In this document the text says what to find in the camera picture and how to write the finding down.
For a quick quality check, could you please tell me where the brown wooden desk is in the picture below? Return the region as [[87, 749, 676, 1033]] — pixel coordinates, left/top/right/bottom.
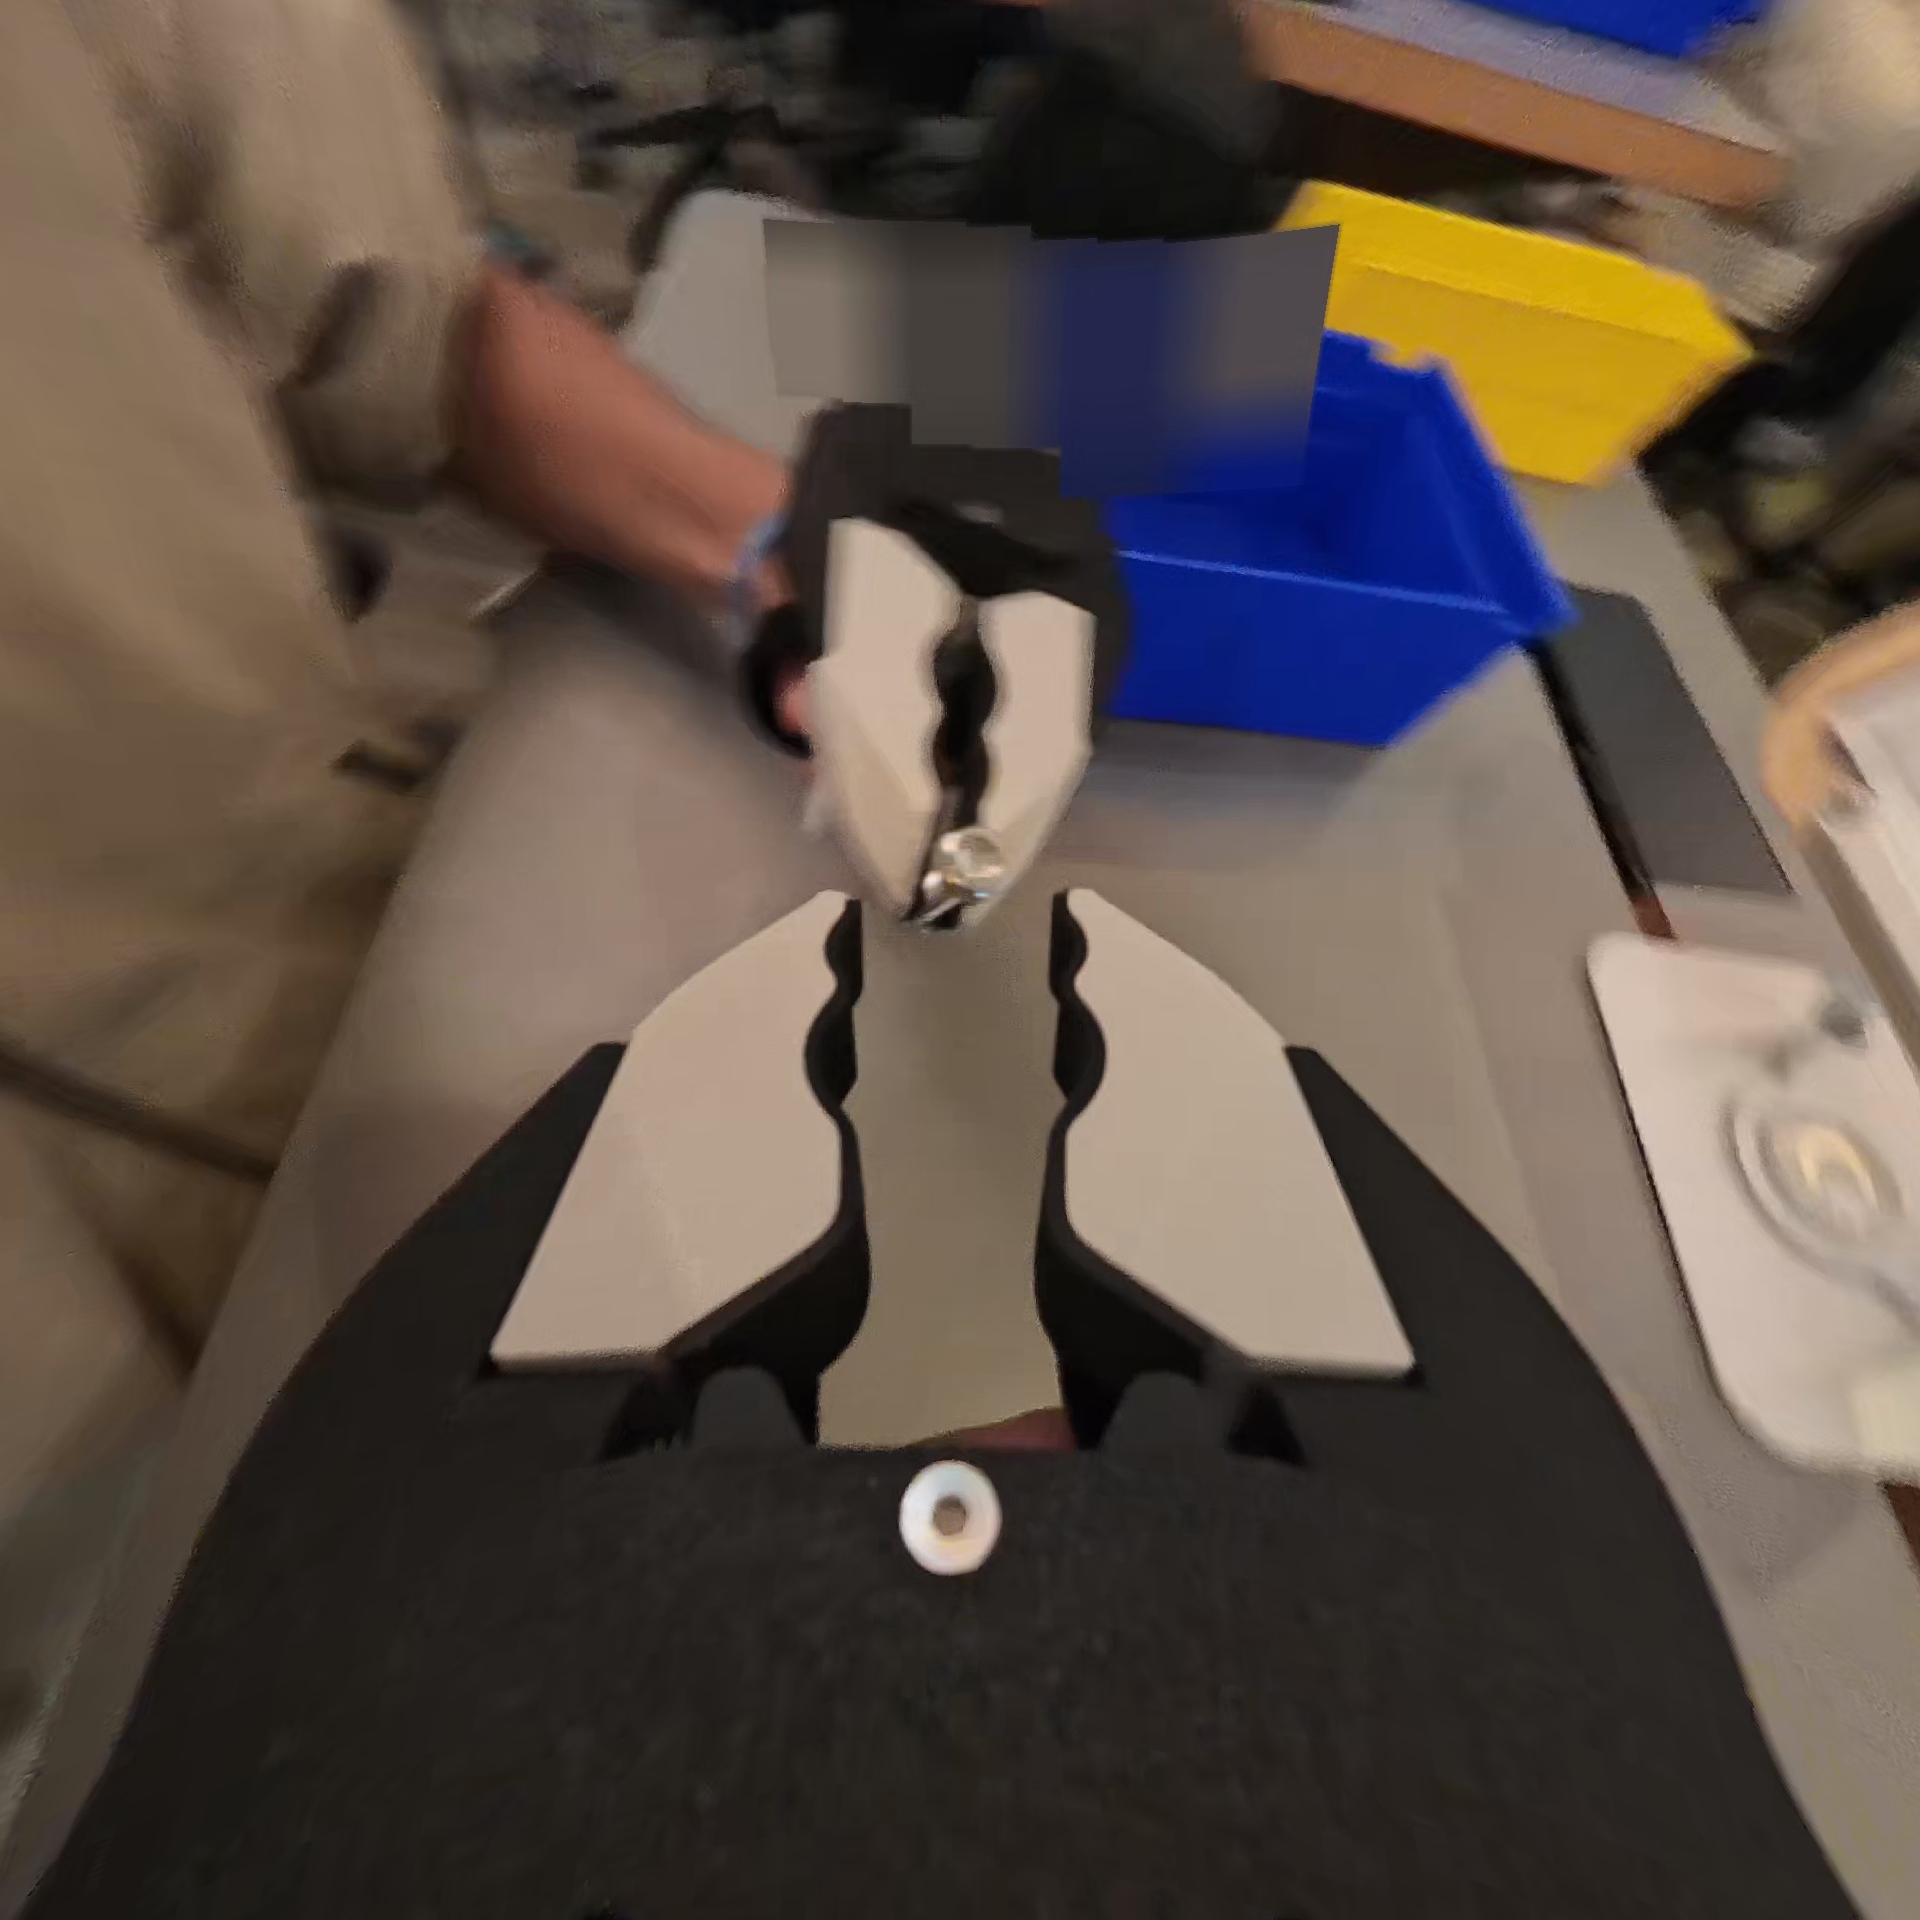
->
[[1246, 0, 1803, 209]]

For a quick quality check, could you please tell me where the blue divided storage bin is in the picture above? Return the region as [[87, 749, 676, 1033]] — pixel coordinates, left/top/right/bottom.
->
[[1096, 330, 1577, 749]]

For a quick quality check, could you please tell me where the person's left forearm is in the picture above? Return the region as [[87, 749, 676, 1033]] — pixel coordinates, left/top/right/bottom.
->
[[448, 271, 797, 615]]

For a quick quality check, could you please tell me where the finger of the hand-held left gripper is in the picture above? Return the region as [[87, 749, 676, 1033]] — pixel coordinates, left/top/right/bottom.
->
[[804, 517, 980, 922], [960, 587, 1100, 903]]

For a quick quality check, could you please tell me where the blue wristband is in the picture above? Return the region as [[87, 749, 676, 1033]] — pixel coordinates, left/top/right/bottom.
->
[[720, 503, 799, 625]]

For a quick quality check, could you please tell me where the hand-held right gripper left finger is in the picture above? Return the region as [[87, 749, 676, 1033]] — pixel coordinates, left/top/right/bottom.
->
[[491, 893, 875, 1432]]

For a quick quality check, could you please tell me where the silver bolt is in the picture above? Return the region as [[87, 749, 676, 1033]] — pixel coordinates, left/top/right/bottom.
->
[[918, 822, 1018, 928]]

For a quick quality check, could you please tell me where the yellow storage bin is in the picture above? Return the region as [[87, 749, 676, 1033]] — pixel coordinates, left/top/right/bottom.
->
[[1274, 182, 1760, 491]]

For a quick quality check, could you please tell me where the dark flat tablet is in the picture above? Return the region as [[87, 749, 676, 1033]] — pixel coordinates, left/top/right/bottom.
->
[[1536, 587, 1800, 905]]

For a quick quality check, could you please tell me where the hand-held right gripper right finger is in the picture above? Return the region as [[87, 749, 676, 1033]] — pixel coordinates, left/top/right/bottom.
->
[[1036, 890, 1418, 1432]]

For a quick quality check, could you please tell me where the white document stand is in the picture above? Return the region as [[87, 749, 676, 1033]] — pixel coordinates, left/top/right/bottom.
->
[[1589, 924, 1920, 1475]]

